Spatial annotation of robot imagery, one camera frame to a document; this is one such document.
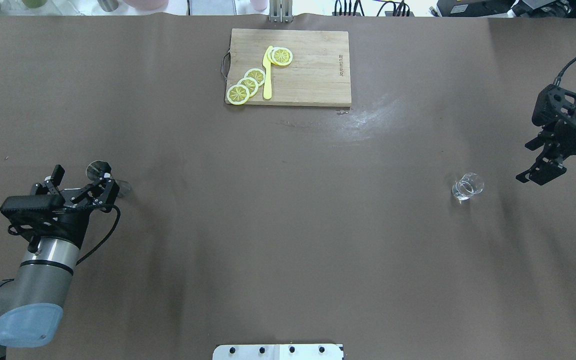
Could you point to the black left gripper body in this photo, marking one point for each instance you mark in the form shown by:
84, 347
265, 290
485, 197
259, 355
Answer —
71, 223

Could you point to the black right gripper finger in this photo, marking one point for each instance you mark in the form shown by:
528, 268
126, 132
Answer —
547, 167
547, 139

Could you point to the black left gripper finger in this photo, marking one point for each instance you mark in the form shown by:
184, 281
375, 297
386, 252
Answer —
98, 195
52, 183

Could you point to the steel measuring jigger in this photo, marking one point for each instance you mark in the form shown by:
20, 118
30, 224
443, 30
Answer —
102, 169

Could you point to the clear glass cup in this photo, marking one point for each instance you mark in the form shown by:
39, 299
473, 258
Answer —
469, 185

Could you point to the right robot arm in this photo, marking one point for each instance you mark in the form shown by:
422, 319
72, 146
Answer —
555, 114

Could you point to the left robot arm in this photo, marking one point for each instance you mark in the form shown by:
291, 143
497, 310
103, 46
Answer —
32, 303

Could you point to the pink plastic cup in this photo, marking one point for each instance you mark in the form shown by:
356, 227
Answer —
259, 5

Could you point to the lemon slice middle row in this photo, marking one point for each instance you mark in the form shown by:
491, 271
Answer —
251, 84

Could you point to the lemon slice upper row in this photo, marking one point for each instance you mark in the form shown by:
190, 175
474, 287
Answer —
256, 74

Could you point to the yellow plastic knife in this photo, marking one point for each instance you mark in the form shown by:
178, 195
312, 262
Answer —
267, 67

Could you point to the lemon slice near knife tip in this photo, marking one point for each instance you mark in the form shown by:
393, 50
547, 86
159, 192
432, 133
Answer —
280, 56

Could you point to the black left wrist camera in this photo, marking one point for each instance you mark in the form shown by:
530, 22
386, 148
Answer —
32, 210

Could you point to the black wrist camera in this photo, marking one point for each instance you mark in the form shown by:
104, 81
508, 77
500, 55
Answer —
553, 104
32, 210

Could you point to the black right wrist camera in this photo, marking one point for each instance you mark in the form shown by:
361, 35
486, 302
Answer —
553, 104

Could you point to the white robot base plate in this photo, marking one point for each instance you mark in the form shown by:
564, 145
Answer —
285, 351

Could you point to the aluminium frame post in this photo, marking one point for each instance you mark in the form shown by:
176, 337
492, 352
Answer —
281, 11

